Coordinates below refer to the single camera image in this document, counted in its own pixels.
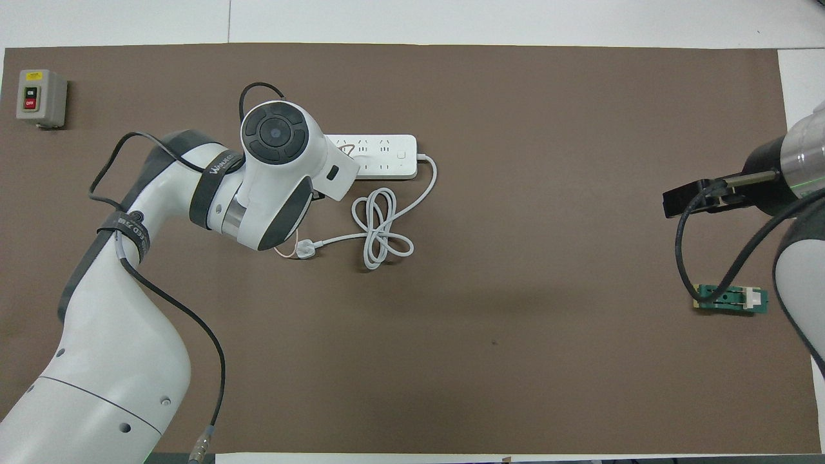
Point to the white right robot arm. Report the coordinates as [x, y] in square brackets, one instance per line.
[799, 283]

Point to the white power strip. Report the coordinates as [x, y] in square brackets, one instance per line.
[387, 169]

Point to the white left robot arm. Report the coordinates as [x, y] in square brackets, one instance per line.
[129, 361]

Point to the brown table mat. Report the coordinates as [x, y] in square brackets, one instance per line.
[451, 361]

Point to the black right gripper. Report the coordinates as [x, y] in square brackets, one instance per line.
[767, 180]

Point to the green knife switch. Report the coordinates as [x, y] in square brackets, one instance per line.
[741, 301]

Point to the grey on-off switch box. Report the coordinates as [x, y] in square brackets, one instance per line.
[45, 96]

